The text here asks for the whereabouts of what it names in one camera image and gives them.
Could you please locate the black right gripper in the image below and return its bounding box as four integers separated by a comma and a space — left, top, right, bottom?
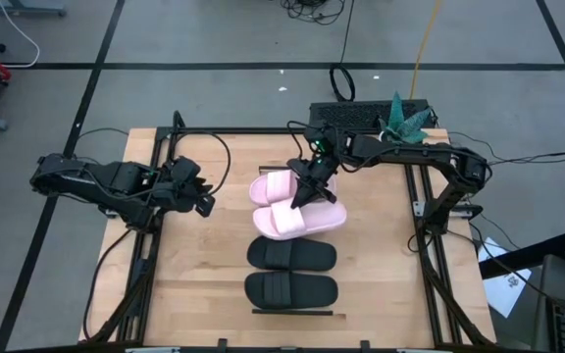
287, 155, 338, 211

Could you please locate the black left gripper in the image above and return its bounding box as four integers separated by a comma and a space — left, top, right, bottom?
154, 155, 216, 219

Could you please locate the pink slide sandal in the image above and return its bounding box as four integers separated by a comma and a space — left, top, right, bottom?
252, 198, 348, 241
248, 169, 337, 207

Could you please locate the black slide sandal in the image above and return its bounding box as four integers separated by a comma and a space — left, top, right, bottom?
246, 235, 337, 273
243, 270, 339, 311

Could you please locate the wooden shelf with black rails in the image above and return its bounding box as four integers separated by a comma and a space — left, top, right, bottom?
251, 165, 334, 317

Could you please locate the green plant in white pot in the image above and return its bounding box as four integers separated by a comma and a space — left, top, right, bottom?
378, 90, 434, 146

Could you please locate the white paper sheet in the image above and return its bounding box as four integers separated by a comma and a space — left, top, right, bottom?
477, 237, 533, 319

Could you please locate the black table beam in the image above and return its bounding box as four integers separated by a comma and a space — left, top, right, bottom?
478, 233, 565, 279

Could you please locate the grey laptop with black keyboard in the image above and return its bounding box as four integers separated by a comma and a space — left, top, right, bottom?
531, 253, 565, 353

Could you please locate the grey desk foot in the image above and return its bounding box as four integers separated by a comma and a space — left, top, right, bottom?
0, 0, 68, 19

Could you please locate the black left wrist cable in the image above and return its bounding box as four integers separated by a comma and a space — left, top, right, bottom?
179, 129, 232, 197

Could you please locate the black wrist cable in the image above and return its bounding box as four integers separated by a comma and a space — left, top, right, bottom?
179, 129, 232, 197
285, 120, 314, 164

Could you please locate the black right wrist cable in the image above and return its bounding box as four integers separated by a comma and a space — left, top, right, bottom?
285, 120, 314, 164

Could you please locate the black aluminium table frame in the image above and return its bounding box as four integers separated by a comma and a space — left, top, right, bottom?
85, 110, 498, 347

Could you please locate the black coiled floor cable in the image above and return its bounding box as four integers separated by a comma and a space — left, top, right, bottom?
329, 0, 357, 103

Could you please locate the black arm base cable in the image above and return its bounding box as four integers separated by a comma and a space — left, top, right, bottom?
81, 229, 136, 343

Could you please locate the black cable tangle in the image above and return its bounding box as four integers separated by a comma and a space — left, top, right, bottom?
282, 0, 347, 25

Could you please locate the yellow floor cable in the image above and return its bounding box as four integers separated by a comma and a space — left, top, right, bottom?
408, 0, 441, 101

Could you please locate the white floor cable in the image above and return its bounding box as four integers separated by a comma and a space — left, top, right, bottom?
0, 0, 41, 69

